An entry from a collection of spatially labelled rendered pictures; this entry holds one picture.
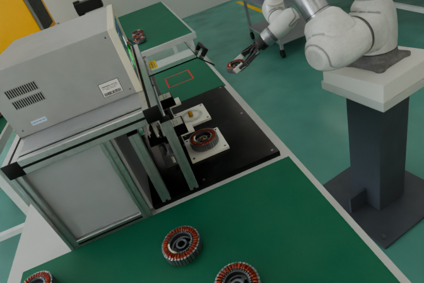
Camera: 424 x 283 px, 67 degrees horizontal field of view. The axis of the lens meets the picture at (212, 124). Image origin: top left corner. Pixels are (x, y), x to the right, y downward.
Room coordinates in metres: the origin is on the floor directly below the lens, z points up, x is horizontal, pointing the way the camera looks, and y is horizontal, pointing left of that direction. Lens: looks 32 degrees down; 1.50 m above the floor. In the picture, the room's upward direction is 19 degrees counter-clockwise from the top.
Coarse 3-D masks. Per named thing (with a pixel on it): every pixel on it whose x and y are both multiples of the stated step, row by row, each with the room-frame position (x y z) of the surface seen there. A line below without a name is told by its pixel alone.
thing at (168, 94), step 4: (168, 92) 1.28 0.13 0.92; (160, 96) 1.27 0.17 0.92; (164, 96) 1.25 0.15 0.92; (168, 96) 1.24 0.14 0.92; (172, 96) 1.23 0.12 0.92; (160, 100) 1.23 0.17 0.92; (164, 100) 1.22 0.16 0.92; (168, 100) 1.22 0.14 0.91; (172, 100) 1.23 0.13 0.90; (176, 100) 1.26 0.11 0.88; (164, 104) 1.22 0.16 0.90; (168, 104) 1.22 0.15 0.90; (172, 104) 1.22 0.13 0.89; (176, 104) 1.23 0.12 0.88; (180, 104) 1.23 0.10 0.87; (164, 108) 1.22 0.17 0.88
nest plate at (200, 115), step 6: (192, 108) 1.32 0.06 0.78; (198, 108) 1.31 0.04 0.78; (204, 108) 1.29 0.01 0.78; (180, 114) 1.31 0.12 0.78; (186, 114) 1.29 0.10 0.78; (198, 114) 1.26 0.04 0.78; (204, 114) 1.24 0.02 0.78; (186, 120) 1.24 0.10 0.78; (192, 120) 1.22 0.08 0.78; (198, 120) 1.20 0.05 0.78; (204, 120) 1.19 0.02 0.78; (192, 126) 1.19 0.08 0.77
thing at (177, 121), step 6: (174, 120) 1.03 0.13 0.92; (180, 120) 1.01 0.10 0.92; (174, 126) 0.99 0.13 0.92; (180, 126) 0.98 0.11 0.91; (186, 126) 1.03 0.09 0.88; (180, 132) 0.98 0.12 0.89; (186, 132) 0.98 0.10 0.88; (156, 138) 0.99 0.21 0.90; (162, 138) 0.97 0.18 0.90; (150, 144) 0.97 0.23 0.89; (156, 144) 0.97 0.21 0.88; (162, 144) 0.98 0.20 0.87
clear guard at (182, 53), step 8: (168, 48) 1.41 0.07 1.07; (176, 48) 1.37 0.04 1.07; (184, 48) 1.34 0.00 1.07; (192, 48) 1.35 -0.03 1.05; (152, 56) 1.38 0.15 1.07; (160, 56) 1.34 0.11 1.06; (168, 56) 1.30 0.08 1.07; (176, 56) 1.27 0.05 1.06; (184, 56) 1.24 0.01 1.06; (192, 56) 1.21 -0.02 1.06; (200, 56) 1.23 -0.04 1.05; (160, 64) 1.24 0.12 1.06; (168, 64) 1.21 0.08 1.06; (176, 64) 1.18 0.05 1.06; (152, 72) 1.18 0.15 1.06
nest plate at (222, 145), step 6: (216, 132) 1.07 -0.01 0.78; (222, 138) 1.02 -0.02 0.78; (186, 144) 1.06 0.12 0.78; (216, 144) 0.99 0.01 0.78; (222, 144) 0.98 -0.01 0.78; (192, 150) 1.01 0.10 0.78; (210, 150) 0.97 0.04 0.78; (216, 150) 0.96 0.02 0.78; (222, 150) 0.95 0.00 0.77; (192, 156) 0.97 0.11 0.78; (198, 156) 0.96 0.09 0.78; (204, 156) 0.95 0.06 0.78; (192, 162) 0.94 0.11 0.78
